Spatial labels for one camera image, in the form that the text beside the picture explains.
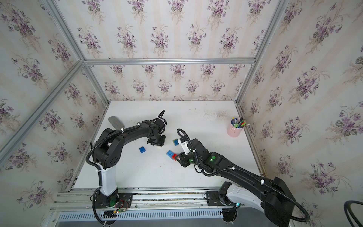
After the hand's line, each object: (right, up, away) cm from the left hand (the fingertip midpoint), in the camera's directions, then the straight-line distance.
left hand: (162, 144), depth 95 cm
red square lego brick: (+9, -6, -8) cm, 13 cm away
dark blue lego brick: (-12, -3, -4) cm, 13 cm away
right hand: (+13, -3, -18) cm, 22 cm away
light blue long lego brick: (+6, -5, -6) cm, 10 cm away
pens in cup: (+51, +14, -6) cm, 53 cm away
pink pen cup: (+48, +9, -2) cm, 49 cm away
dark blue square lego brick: (+10, +2, -3) cm, 10 cm away
